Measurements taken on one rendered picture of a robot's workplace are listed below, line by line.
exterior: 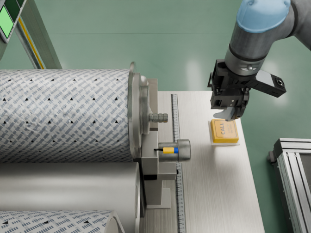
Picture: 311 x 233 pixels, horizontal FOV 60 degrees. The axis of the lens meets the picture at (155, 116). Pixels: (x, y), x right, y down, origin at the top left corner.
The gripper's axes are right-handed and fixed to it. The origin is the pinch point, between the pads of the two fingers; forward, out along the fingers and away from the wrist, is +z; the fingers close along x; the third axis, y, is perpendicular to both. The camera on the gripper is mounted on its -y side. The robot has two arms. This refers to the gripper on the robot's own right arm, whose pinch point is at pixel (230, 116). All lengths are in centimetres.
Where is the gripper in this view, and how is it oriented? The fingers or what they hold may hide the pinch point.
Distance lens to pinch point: 75.3
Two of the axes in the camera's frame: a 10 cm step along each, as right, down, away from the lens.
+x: 0.1, 8.3, -5.5
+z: 0.0, 5.5, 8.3
